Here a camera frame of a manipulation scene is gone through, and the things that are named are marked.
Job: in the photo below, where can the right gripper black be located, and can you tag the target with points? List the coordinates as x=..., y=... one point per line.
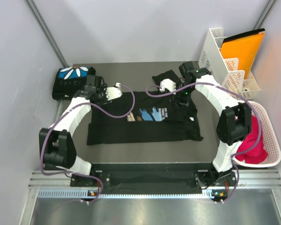
x=182, y=101

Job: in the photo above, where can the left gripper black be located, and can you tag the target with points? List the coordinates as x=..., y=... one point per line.
x=105, y=101

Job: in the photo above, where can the black graphic t-shirt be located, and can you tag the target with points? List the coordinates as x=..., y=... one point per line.
x=148, y=120

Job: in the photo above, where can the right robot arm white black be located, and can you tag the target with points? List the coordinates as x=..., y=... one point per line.
x=234, y=117

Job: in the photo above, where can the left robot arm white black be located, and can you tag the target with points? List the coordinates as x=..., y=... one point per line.
x=56, y=144

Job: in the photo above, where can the folded black daisy t-shirt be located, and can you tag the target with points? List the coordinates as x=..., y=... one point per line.
x=69, y=80

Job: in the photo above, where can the white perforated file organizer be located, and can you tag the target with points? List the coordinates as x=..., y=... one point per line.
x=225, y=71

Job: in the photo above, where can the orange folder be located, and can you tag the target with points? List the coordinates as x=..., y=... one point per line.
x=243, y=46

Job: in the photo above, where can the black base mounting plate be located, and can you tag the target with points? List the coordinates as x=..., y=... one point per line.
x=157, y=182

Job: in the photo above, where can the white plastic laundry basket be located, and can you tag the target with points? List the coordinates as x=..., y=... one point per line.
x=267, y=153

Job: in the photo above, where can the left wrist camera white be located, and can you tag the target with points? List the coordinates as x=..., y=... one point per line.
x=113, y=92

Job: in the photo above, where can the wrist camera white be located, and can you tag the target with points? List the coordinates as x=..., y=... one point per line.
x=113, y=92
x=167, y=85

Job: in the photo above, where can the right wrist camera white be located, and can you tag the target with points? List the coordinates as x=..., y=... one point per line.
x=167, y=85

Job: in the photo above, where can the white slotted cable duct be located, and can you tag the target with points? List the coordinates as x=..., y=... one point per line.
x=90, y=194

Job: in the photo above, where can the aluminium frame rail front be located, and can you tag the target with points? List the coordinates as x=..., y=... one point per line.
x=266, y=178

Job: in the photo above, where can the left aluminium corner post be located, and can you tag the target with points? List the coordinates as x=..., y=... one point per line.
x=41, y=22

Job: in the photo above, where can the aluminium corner post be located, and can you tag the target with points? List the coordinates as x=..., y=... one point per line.
x=266, y=11
x=41, y=22

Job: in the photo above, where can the right aluminium corner post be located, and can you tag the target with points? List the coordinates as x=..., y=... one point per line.
x=266, y=11

